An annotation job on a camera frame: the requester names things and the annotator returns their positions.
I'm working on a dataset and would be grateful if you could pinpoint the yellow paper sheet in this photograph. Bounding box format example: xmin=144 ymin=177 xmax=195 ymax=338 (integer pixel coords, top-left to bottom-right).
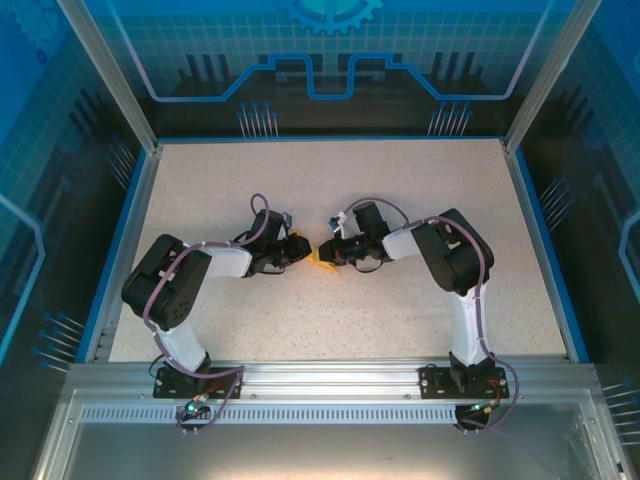
xmin=289 ymin=227 xmax=344 ymax=278

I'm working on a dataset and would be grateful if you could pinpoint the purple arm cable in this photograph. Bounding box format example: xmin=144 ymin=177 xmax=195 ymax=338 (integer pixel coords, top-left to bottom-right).
xmin=142 ymin=193 xmax=271 ymax=436
xmin=342 ymin=197 xmax=521 ymax=435

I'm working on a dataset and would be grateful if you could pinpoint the aluminium corner post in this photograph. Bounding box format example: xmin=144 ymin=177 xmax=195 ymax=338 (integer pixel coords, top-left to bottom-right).
xmin=501 ymin=0 xmax=605 ymax=157
xmin=54 ymin=0 xmax=164 ymax=157

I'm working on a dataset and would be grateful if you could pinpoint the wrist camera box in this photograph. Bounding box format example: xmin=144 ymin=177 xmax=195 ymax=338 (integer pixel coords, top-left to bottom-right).
xmin=327 ymin=200 xmax=391 ymax=241
xmin=248 ymin=208 xmax=297 ymax=245

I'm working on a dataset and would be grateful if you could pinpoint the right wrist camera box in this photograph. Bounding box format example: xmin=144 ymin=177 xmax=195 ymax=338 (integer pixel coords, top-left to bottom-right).
xmin=327 ymin=200 xmax=391 ymax=241

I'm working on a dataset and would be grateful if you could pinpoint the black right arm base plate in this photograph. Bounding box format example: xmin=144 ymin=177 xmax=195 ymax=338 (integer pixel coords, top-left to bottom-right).
xmin=418 ymin=363 xmax=511 ymax=401

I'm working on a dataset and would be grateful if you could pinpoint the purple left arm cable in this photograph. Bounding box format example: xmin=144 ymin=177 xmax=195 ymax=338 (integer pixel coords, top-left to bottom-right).
xmin=142 ymin=193 xmax=271 ymax=436

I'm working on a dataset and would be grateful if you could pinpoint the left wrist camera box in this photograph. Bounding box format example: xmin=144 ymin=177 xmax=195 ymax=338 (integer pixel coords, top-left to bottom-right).
xmin=248 ymin=208 xmax=297 ymax=245

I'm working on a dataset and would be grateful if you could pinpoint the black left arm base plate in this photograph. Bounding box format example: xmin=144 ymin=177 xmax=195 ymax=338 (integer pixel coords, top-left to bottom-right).
xmin=152 ymin=366 xmax=245 ymax=400

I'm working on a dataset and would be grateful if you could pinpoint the aluminium side rail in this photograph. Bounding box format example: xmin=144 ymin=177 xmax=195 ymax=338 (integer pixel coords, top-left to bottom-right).
xmin=83 ymin=144 xmax=164 ymax=364
xmin=503 ymin=147 xmax=576 ymax=361

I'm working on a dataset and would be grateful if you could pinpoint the blue table edge frame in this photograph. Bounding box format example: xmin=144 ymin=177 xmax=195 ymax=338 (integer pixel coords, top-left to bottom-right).
xmin=73 ymin=133 xmax=592 ymax=365

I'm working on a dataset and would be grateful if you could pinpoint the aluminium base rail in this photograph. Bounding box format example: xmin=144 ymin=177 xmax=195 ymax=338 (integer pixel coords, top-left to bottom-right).
xmin=67 ymin=355 xmax=599 ymax=404

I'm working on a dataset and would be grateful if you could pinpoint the slotted metal cable strip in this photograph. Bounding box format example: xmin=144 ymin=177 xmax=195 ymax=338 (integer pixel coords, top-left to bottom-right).
xmin=78 ymin=405 xmax=464 ymax=426

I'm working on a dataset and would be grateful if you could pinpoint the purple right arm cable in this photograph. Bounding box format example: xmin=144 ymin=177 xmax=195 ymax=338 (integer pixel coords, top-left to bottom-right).
xmin=342 ymin=197 xmax=521 ymax=435

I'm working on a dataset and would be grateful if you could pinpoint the sheet metal panel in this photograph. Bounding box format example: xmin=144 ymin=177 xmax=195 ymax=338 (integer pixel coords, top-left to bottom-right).
xmin=29 ymin=387 xmax=640 ymax=480

